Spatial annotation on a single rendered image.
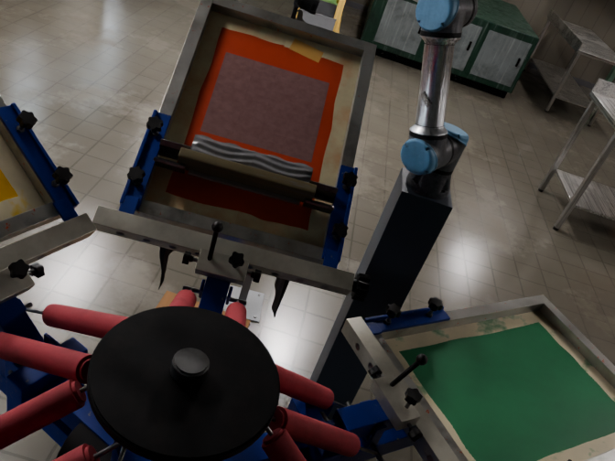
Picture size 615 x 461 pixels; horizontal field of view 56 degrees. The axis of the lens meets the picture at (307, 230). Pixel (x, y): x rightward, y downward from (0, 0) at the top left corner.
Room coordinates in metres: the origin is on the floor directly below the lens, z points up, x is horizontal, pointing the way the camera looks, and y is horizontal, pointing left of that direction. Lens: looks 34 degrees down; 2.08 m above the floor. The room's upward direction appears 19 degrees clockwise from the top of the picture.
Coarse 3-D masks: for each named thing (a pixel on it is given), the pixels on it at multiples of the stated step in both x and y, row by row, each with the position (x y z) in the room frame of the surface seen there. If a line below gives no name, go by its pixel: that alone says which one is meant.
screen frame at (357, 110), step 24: (216, 0) 1.86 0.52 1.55; (192, 24) 1.76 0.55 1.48; (264, 24) 1.88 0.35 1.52; (288, 24) 1.89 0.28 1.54; (192, 48) 1.68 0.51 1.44; (336, 48) 1.92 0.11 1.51; (360, 48) 1.91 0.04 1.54; (360, 72) 1.84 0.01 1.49; (168, 96) 1.53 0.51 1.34; (360, 96) 1.76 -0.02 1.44; (360, 120) 1.69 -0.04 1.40; (144, 216) 1.23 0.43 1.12; (168, 216) 1.24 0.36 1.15; (192, 216) 1.26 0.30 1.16; (240, 240) 1.26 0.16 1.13; (264, 240) 1.28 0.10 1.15; (288, 240) 1.30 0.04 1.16
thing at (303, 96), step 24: (288, 48) 1.85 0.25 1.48; (288, 72) 1.78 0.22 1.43; (312, 72) 1.81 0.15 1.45; (336, 72) 1.85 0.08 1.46; (288, 96) 1.71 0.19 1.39; (312, 96) 1.74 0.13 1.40; (264, 120) 1.61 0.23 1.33; (288, 120) 1.64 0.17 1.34; (312, 120) 1.67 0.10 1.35; (264, 144) 1.55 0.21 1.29; (288, 144) 1.58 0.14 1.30; (312, 144) 1.60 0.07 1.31; (264, 216) 1.36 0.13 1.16; (288, 216) 1.39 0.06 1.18
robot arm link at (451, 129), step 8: (448, 128) 1.79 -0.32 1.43; (456, 128) 1.83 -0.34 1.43; (448, 136) 1.76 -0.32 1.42; (456, 136) 1.76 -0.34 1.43; (464, 136) 1.77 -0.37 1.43; (456, 144) 1.76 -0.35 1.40; (464, 144) 1.77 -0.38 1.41; (456, 152) 1.75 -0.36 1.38; (456, 160) 1.78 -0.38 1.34; (440, 168) 1.76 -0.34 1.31; (448, 168) 1.77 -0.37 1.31
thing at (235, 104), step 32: (224, 32) 1.82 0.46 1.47; (224, 64) 1.72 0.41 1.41; (256, 64) 1.76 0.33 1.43; (224, 96) 1.63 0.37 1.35; (256, 96) 1.67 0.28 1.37; (192, 128) 1.50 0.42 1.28; (224, 128) 1.54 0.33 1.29; (256, 128) 1.58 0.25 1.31; (192, 192) 1.35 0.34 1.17; (224, 192) 1.38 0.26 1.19
